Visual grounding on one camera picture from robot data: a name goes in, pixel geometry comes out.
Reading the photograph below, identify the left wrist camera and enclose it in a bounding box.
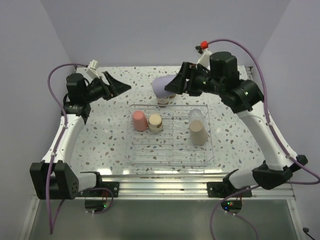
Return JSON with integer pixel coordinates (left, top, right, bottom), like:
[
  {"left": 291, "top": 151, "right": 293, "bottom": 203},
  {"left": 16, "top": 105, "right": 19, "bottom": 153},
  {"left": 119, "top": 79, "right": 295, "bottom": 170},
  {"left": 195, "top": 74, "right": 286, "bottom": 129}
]
[{"left": 85, "top": 59, "right": 100, "bottom": 79}]

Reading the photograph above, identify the aluminium frame rail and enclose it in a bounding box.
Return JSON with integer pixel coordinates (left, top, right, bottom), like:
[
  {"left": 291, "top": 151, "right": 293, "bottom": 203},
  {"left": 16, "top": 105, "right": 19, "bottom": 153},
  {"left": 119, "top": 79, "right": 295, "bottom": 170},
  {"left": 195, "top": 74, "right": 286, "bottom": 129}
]
[{"left": 31, "top": 176, "right": 297, "bottom": 200}]

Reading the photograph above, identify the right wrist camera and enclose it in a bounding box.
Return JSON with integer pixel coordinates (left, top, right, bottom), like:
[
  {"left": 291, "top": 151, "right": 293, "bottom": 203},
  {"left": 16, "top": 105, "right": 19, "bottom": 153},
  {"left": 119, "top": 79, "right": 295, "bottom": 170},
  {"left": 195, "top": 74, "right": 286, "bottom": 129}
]
[{"left": 195, "top": 41, "right": 212, "bottom": 68}]

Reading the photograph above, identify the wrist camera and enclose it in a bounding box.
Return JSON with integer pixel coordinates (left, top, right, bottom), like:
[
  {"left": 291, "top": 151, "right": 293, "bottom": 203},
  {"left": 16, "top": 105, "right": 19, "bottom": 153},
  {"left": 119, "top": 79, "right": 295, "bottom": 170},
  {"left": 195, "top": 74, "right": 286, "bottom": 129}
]
[
  {"left": 195, "top": 41, "right": 212, "bottom": 68},
  {"left": 85, "top": 59, "right": 100, "bottom": 79}
]

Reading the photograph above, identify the tall beige cup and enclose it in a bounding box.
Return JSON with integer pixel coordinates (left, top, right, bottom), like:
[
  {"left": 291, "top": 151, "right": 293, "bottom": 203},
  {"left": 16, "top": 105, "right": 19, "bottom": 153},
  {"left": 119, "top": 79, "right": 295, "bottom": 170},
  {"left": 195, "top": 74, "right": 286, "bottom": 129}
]
[{"left": 189, "top": 120, "right": 208, "bottom": 146}]

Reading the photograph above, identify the purple cable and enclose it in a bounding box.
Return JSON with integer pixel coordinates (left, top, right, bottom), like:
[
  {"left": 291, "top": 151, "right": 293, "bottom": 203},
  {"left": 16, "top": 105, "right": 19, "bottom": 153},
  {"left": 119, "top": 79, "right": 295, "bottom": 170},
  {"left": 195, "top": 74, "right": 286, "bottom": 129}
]
[
  {"left": 207, "top": 38, "right": 320, "bottom": 240},
  {"left": 46, "top": 63, "right": 90, "bottom": 235}
]

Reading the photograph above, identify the clear dish rack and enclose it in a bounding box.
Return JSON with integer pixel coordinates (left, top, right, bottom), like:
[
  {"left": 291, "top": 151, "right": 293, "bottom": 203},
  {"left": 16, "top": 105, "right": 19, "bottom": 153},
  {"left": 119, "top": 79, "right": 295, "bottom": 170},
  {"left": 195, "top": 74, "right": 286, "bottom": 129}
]
[{"left": 124, "top": 104, "right": 214, "bottom": 167}]

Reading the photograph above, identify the purple cup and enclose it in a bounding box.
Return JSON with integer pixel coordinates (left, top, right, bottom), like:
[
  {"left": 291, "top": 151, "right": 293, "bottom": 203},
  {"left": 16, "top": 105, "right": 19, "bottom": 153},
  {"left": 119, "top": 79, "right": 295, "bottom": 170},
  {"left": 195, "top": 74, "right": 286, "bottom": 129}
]
[{"left": 152, "top": 75, "right": 176, "bottom": 99}]

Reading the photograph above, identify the right controller board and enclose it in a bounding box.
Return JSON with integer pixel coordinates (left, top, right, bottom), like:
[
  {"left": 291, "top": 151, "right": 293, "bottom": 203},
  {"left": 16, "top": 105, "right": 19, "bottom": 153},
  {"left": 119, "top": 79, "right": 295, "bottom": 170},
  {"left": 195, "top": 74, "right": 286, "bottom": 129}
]
[{"left": 220, "top": 200, "right": 243, "bottom": 214}]

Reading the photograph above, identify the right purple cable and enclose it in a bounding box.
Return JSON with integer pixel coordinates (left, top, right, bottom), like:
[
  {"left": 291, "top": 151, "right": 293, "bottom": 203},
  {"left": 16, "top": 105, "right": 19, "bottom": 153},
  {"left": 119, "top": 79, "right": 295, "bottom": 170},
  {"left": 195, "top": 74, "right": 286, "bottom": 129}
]
[{"left": 207, "top": 38, "right": 320, "bottom": 240}]

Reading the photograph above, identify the pink cup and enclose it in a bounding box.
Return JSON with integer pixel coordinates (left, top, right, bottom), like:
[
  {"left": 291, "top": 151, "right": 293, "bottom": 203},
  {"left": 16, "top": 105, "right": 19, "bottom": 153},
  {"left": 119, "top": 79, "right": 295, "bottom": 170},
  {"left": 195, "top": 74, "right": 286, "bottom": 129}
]
[{"left": 132, "top": 110, "right": 148, "bottom": 132}]

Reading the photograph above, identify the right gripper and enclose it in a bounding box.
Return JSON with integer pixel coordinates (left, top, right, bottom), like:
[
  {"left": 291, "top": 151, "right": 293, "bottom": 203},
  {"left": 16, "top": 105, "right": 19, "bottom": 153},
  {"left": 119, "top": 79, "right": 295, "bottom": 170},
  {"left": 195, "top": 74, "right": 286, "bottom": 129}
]
[{"left": 165, "top": 61, "right": 225, "bottom": 97}]

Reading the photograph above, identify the clear glass tumbler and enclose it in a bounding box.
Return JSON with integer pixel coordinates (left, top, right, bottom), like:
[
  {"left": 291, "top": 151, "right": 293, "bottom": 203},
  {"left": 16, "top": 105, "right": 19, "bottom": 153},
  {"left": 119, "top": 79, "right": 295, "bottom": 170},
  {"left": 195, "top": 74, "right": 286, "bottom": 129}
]
[{"left": 188, "top": 108, "right": 205, "bottom": 123}]

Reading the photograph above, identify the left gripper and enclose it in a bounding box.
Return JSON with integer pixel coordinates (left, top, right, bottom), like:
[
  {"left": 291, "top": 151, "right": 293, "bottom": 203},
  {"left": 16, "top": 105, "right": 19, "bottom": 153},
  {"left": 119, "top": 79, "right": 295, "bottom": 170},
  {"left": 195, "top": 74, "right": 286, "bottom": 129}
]
[{"left": 83, "top": 71, "right": 131, "bottom": 104}]

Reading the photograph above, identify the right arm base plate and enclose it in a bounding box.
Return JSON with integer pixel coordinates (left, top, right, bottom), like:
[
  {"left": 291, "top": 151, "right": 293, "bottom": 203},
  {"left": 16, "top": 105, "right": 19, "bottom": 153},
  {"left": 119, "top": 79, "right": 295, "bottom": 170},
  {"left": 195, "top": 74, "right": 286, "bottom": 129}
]
[{"left": 206, "top": 181, "right": 241, "bottom": 198}]

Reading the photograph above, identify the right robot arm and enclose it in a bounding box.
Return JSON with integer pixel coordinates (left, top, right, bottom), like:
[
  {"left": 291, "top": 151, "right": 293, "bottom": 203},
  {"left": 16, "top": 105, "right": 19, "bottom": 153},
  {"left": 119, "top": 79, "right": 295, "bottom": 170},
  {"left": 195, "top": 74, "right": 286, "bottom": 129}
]
[{"left": 164, "top": 51, "right": 308, "bottom": 197}]

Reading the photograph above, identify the left controller board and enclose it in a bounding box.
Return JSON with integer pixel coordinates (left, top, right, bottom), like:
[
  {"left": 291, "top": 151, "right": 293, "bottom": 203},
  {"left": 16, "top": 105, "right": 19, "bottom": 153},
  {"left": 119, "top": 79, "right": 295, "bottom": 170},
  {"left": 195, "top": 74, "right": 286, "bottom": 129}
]
[{"left": 84, "top": 200, "right": 114, "bottom": 214}]

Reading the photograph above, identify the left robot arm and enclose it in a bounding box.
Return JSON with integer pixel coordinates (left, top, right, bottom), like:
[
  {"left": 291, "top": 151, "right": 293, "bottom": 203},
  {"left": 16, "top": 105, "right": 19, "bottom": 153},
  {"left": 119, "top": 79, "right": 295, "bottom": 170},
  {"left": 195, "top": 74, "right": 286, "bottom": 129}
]
[{"left": 29, "top": 71, "right": 131, "bottom": 200}]

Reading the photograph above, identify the controller board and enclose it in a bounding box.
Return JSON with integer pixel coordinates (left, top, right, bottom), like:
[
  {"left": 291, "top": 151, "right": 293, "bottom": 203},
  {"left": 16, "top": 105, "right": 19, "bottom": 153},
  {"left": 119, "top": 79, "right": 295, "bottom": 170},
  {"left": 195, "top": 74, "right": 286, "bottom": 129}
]
[
  {"left": 84, "top": 200, "right": 114, "bottom": 214},
  {"left": 220, "top": 200, "right": 243, "bottom": 214}
]

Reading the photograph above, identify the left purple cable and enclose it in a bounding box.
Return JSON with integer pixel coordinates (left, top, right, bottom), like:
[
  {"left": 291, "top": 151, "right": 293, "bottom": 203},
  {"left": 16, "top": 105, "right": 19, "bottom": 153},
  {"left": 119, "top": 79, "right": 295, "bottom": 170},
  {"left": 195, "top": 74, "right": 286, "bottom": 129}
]
[{"left": 46, "top": 63, "right": 90, "bottom": 235}]

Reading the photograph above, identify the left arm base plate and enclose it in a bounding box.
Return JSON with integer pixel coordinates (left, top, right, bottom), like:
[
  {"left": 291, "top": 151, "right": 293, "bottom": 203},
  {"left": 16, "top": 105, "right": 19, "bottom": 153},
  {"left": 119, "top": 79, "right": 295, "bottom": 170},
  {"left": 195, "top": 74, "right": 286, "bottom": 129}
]
[{"left": 76, "top": 181, "right": 120, "bottom": 198}]

